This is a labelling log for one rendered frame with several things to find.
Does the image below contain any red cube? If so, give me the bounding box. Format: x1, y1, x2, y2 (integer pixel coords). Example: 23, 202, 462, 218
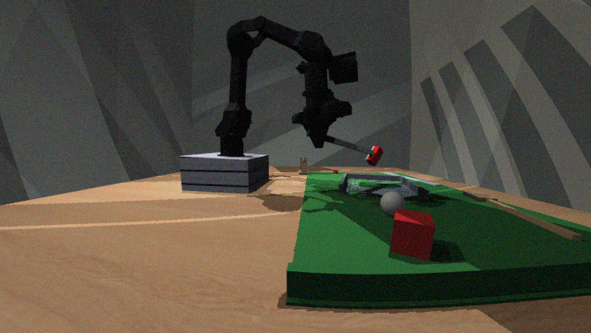
390, 209, 435, 262

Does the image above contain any white ball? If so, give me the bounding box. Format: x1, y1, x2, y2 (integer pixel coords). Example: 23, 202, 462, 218
380, 192, 406, 215

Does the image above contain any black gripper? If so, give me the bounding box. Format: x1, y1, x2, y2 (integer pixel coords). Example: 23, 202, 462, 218
292, 83, 352, 148

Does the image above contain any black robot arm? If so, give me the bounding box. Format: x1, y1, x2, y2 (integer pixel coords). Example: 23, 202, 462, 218
215, 15, 358, 157

